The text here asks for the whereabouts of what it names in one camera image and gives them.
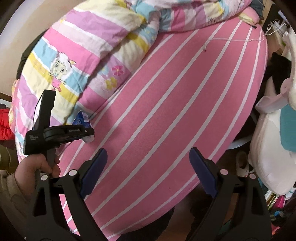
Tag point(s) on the blue candy wrapper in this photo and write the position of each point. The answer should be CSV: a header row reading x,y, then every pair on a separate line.
x,y
82,119

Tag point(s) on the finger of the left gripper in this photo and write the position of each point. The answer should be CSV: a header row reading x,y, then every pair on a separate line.
x,y
64,134

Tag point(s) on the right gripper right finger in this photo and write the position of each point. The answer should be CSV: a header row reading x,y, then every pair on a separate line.
x,y
250,220

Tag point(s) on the dark navy pillow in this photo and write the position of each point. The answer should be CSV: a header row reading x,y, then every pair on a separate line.
x,y
258,6

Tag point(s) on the pink striped bed mattress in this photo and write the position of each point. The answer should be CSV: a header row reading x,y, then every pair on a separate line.
x,y
196,89

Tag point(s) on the white leather office chair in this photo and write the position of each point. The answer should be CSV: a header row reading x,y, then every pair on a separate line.
x,y
274,165

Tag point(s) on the colourful striped cartoon quilt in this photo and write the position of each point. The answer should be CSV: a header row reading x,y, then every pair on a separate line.
x,y
93,49

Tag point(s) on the pink yellow pillow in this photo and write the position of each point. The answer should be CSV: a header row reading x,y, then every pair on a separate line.
x,y
249,16

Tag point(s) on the person left hand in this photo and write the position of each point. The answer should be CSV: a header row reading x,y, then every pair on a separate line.
x,y
25,174

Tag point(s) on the red plush toy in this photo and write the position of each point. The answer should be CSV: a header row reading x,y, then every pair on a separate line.
x,y
6,133

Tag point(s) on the dark green garment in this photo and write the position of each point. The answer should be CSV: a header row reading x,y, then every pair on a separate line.
x,y
26,54

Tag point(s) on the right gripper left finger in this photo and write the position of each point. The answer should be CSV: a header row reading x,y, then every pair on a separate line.
x,y
46,219

